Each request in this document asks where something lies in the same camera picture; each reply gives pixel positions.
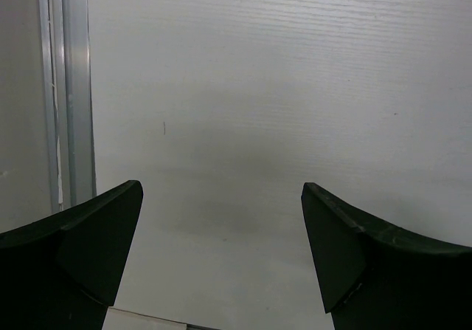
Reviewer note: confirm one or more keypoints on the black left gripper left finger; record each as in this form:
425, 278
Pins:
64, 271

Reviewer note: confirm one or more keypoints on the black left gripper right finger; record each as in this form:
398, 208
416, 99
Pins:
373, 274

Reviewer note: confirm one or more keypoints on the front aluminium frame rail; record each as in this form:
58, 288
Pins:
197, 327

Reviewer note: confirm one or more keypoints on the aluminium frame rail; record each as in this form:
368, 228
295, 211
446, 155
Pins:
197, 327
65, 49

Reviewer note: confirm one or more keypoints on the left aluminium frame rail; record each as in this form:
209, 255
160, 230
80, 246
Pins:
65, 49

